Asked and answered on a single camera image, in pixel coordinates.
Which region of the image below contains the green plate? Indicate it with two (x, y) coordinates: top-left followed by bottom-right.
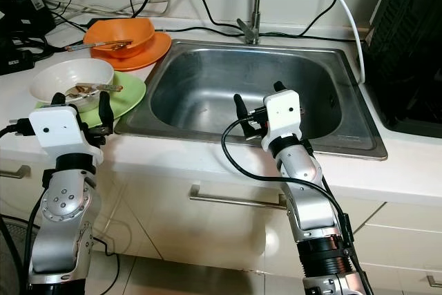
(35, 73), (147, 126)

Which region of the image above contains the stainless steel sink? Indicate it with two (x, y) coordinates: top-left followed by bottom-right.
(115, 38), (388, 161)

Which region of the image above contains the metal spoon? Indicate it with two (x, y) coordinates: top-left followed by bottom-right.
(64, 39), (134, 53)

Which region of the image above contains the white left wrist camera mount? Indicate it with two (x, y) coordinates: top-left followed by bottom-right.
(35, 105), (100, 168)

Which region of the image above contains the black power strip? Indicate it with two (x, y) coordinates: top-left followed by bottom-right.
(0, 53), (35, 75)

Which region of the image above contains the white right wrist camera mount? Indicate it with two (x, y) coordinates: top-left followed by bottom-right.
(261, 89), (303, 154)

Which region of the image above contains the white faucet hose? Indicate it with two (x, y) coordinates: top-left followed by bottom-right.
(276, 0), (367, 83)

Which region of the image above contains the long metal drawer handle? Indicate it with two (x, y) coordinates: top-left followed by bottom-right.
(189, 183), (291, 209)

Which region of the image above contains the short metal drawer handle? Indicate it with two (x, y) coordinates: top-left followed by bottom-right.
(0, 164), (32, 179)

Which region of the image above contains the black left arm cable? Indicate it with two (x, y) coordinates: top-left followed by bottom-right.
(0, 119), (42, 289)

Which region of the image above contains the black plastic crate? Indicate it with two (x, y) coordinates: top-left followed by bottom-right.
(363, 0), (442, 138)

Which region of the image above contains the orange bowl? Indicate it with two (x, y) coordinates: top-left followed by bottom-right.
(83, 17), (155, 59)

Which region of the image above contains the white bowl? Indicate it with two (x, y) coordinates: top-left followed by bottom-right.
(36, 58), (115, 107)

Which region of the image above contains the orange plate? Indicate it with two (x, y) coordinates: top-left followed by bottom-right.
(93, 30), (172, 73)

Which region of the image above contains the grey floor fan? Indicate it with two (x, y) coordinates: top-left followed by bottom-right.
(0, 216), (35, 295)

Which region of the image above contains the black battery charger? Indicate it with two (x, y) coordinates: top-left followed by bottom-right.
(0, 0), (56, 37)

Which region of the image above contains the cream kitchen base cabinet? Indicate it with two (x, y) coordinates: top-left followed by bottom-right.
(0, 150), (442, 295)

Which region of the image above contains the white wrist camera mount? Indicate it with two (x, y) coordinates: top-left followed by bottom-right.
(261, 89), (303, 154)
(35, 105), (100, 168)

